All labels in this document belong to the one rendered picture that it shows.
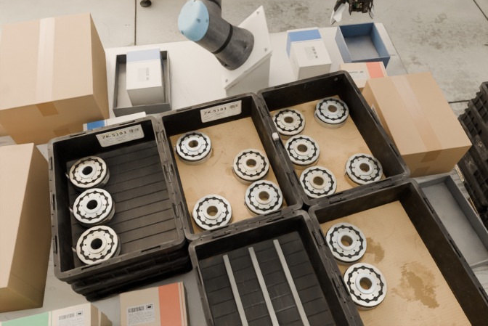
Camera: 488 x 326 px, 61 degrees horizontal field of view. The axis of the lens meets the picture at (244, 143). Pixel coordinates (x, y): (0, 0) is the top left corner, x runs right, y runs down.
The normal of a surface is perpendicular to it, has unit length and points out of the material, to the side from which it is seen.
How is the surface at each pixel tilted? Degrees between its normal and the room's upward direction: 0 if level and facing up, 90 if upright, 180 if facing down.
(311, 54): 0
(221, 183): 0
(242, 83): 90
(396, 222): 0
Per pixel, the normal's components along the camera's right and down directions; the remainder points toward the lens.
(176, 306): 0.00, -0.56
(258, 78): 0.11, 0.82
